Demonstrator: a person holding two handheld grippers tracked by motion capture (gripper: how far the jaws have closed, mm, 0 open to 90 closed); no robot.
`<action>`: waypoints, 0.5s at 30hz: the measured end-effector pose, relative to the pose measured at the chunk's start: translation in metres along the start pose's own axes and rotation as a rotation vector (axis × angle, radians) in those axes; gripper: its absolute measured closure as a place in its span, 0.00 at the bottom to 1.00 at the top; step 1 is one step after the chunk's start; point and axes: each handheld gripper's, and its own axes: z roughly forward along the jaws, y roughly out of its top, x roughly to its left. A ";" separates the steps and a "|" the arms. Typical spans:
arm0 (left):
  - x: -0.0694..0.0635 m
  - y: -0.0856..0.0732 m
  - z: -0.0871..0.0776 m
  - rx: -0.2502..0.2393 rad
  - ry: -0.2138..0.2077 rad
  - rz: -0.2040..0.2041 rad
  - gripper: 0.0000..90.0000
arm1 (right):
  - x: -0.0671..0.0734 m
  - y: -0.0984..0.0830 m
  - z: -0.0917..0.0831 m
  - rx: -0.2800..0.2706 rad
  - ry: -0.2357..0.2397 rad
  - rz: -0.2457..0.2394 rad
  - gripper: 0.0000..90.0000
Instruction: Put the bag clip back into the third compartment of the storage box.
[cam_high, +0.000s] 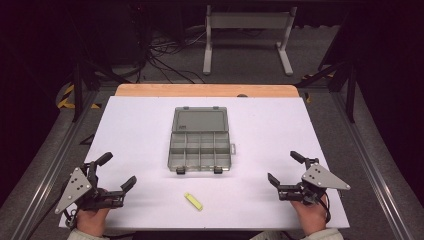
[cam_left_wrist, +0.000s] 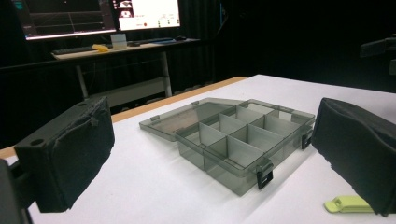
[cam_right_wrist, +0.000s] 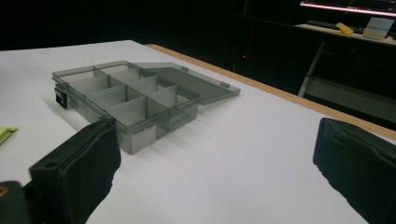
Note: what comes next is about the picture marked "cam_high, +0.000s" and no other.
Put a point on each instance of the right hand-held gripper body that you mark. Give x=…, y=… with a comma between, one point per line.
x=320, y=178

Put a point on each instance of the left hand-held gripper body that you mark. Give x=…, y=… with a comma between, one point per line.
x=77, y=186

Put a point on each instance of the small yellow bar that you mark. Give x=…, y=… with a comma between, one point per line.
x=193, y=201

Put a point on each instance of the clear grey compartment box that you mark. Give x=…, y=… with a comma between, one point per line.
x=200, y=140

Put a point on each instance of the person's left hand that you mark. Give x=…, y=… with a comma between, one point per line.
x=91, y=221

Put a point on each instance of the person's right hand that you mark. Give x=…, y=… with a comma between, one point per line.
x=313, y=216

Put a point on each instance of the white table mat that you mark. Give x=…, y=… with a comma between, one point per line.
x=140, y=133

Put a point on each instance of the yellow and black floor tape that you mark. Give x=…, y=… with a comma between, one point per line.
x=65, y=100

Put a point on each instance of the black metal stand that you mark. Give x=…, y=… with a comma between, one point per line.
x=350, y=90
x=78, y=90

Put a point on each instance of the aluminium rail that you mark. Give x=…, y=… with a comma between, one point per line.
x=46, y=170
x=370, y=166

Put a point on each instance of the white metal stand frame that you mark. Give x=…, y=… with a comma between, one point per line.
x=248, y=20

